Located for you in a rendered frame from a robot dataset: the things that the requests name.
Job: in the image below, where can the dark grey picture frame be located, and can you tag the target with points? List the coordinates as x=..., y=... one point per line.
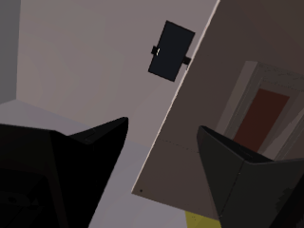
x=265, y=111

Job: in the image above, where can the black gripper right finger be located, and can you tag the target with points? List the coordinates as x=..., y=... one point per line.
x=248, y=189

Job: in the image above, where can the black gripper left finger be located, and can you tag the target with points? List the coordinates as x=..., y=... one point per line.
x=77, y=167

